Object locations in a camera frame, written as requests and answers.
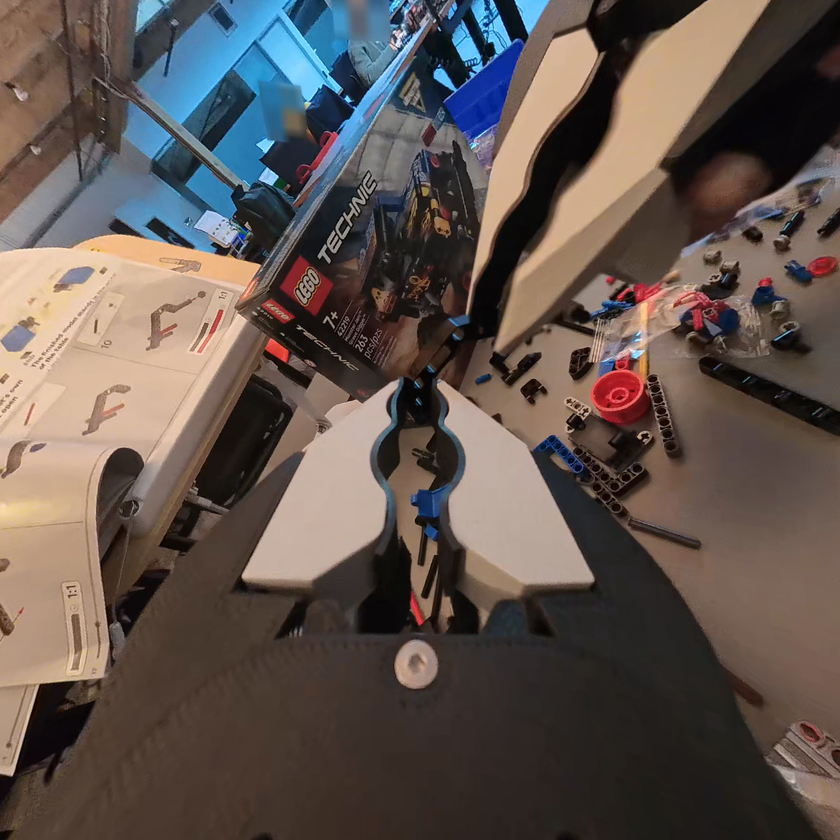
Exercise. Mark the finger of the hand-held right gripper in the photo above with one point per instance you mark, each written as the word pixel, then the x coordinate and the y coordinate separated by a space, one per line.
pixel 590 262
pixel 518 131

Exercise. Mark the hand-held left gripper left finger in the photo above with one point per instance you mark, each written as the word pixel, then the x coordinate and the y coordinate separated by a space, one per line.
pixel 321 518

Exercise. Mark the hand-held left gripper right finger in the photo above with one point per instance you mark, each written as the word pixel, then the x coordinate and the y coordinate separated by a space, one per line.
pixel 518 518

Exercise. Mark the black connector with blue pin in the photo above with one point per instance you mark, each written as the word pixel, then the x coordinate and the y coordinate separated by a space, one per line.
pixel 428 505

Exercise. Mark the black beam piece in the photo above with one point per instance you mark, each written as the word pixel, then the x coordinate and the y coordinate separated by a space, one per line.
pixel 441 351

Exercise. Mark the instruction booklet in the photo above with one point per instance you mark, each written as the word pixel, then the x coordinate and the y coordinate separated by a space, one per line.
pixel 98 367

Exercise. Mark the person's right hand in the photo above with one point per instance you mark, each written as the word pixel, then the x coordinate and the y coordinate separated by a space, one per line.
pixel 728 190

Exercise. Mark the blue plastic bin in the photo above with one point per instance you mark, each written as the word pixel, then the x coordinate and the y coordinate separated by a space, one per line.
pixel 485 98

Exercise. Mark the blue angled beam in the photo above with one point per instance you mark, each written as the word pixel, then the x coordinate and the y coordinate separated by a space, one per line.
pixel 558 449

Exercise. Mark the clear bag of small pieces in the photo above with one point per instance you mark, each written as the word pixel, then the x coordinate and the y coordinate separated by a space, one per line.
pixel 663 328

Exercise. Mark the pile of black building pieces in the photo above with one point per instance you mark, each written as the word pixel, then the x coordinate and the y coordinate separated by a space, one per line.
pixel 518 367

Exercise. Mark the red toy wheel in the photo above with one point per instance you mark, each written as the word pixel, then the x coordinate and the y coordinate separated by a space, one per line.
pixel 620 397

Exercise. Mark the dark grey axle rod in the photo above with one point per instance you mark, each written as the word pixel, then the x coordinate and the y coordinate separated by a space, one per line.
pixel 663 531

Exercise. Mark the blue and black pin piece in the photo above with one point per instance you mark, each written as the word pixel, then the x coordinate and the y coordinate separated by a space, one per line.
pixel 797 270

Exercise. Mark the dark printed toy box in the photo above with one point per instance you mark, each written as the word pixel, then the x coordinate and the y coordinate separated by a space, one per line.
pixel 341 262

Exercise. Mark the small red and white piece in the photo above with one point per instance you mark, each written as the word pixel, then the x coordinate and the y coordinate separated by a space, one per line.
pixel 821 266

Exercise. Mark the dark brown axle rod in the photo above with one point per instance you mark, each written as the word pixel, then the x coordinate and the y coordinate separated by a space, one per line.
pixel 745 689

